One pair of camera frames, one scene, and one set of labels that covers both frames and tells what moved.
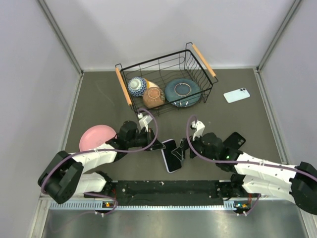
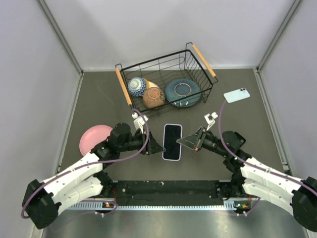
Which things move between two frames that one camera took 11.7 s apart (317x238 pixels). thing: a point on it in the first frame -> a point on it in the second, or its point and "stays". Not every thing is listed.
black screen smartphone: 172,162 -> 172,134
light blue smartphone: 237,94 stays
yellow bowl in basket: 149,84 stays
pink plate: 95,136 stays
